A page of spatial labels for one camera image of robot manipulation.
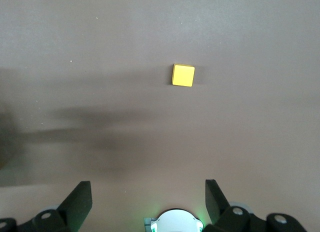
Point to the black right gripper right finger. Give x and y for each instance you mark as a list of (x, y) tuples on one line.
[(225, 217)]

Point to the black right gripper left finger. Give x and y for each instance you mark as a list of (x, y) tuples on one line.
[(75, 209)]

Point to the yellow wooden block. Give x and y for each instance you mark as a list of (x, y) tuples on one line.
[(183, 75)]

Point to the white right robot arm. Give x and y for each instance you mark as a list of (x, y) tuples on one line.
[(175, 220)]

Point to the brown table cover sheet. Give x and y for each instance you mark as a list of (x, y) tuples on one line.
[(125, 42)]

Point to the grey metal base plate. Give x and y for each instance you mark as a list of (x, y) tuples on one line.
[(148, 224)]

